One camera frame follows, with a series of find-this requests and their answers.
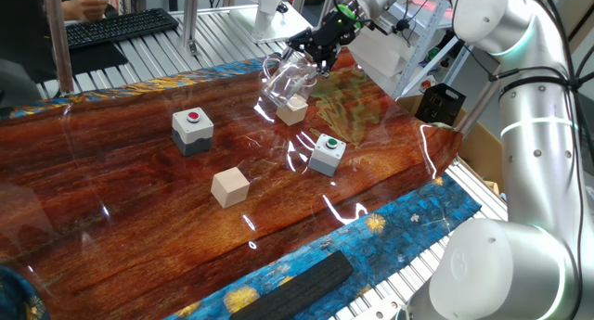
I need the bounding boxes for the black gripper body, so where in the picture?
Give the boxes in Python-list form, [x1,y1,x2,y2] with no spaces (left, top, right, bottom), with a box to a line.
[306,7,361,51]

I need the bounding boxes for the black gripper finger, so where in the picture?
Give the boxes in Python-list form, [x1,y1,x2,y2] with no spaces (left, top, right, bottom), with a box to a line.
[285,26,316,52]
[311,45,336,78]

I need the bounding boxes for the clear mug with water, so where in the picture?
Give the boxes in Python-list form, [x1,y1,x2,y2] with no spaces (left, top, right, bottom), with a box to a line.
[260,50,322,109]

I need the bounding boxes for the clear empty plastic cup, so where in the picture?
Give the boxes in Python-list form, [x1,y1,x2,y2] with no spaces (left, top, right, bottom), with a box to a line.
[296,71,319,103]

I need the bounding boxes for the person hand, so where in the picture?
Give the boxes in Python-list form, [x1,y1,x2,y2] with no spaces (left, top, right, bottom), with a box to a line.
[61,0,112,22]

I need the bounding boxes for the white foam boxes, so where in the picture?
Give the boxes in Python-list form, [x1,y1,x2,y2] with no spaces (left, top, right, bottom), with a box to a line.
[347,25,412,80]

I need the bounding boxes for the light wooden cube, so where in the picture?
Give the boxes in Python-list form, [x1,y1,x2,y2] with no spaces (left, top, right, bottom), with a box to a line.
[275,95,310,127]
[210,166,252,210]

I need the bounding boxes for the white metal shelf rack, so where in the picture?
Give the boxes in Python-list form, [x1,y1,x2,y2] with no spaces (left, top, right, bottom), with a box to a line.
[355,0,474,101]

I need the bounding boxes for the green push button box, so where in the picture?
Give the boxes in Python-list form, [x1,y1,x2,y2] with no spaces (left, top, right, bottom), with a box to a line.
[307,133,347,178]

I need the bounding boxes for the pink paper sheet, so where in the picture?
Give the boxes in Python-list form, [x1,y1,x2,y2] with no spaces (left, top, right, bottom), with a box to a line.
[410,0,449,16]

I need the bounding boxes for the black plastic crate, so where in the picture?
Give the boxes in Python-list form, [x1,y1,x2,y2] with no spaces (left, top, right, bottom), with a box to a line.
[414,82,468,127]

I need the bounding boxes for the red push button box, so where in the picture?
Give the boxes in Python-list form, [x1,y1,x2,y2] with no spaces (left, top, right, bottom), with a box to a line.
[171,107,215,158]

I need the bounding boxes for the black computer keyboard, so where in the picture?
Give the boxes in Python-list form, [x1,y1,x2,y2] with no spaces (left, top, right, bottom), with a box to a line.
[64,7,180,51]

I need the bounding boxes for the black desk mat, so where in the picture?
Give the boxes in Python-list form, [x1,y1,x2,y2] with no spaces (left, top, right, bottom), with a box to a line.
[45,41,130,83]

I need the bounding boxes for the black foam bar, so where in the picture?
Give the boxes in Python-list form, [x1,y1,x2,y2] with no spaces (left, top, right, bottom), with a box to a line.
[229,250,356,320]

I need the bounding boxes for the glossy wood grain mat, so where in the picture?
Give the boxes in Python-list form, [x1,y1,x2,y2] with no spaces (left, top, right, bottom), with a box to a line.
[0,45,465,320]

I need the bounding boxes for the black computer monitor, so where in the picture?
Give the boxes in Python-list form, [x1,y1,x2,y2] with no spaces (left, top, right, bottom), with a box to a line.
[0,0,61,84]

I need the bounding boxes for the white stand with base plate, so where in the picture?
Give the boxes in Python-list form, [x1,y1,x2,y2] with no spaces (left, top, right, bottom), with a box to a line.
[229,0,313,44]

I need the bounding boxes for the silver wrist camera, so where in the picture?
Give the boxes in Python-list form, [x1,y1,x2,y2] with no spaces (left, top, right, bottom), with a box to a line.
[366,6,409,36]

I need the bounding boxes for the aluminium frame post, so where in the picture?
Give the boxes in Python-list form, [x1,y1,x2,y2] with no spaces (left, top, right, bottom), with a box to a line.
[180,0,200,57]
[41,0,75,96]

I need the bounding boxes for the aluminium frame beam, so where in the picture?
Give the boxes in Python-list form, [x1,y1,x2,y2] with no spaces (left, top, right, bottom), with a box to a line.
[457,67,505,135]

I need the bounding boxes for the black cable with arm strap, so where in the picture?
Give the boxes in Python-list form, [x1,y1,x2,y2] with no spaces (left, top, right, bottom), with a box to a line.
[452,0,594,312]

